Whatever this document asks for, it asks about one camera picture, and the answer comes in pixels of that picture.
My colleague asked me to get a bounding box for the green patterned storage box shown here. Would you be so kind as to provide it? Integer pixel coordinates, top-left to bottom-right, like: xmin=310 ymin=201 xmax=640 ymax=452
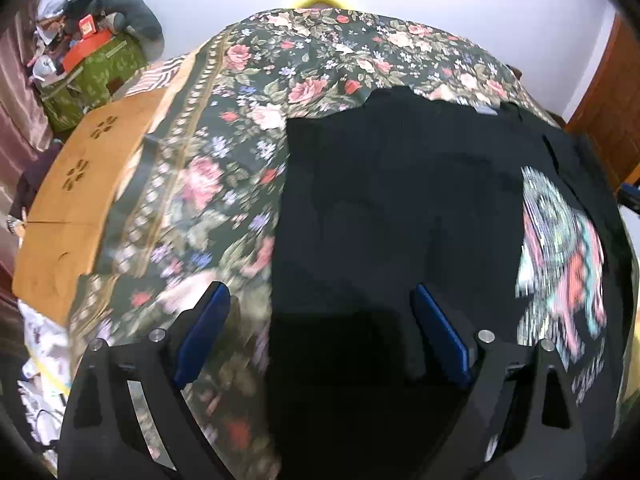
xmin=40 ymin=32 xmax=150 ymax=133

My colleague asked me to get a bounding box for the floral bed sheet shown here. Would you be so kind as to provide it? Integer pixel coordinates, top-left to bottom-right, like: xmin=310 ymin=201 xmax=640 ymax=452
xmin=67 ymin=8 xmax=566 ymax=480

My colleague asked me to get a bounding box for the pink curtain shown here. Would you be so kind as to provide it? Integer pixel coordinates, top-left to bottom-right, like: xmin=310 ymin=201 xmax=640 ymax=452
xmin=0 ymin=0 xmax=63 ymax=311

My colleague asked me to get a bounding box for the white patterned cloth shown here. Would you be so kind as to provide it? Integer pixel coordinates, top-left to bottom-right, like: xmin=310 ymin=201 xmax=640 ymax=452
xmin=17 ymin=297 xmax=73 ymax=461

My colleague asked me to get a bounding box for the black printed t-shirt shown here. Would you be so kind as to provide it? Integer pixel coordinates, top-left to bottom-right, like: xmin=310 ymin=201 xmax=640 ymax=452
xmin=267 ymin=86 xmax=635 ymax=480

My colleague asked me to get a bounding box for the wooden door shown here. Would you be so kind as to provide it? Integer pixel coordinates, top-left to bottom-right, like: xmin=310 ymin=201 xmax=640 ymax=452
xmin=565 ymin=12 xmax=640 ymax=191

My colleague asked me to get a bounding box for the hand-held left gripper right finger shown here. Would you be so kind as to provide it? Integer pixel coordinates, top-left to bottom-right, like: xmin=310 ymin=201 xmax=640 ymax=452
xmin=410 ymin=283 xmax=591 ymax=480

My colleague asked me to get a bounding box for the red box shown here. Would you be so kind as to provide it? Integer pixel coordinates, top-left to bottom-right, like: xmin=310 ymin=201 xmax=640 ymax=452
xmin=62 ymin=29 xmax=115 ymax=73

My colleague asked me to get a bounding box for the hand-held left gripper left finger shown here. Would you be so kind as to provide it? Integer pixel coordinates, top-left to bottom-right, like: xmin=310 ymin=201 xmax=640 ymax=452
xmin=58 ymin=281 xmax=232 ymax=480

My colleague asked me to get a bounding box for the yellow round object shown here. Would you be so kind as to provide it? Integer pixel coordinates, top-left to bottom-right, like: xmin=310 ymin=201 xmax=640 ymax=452
xmin=294 ymin=0 xmax=351 ymax=11

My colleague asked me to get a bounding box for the striped cloth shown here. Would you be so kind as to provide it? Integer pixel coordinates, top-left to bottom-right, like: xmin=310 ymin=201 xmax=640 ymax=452
xmin=124 ymin=55 xmax=191 ymax=97

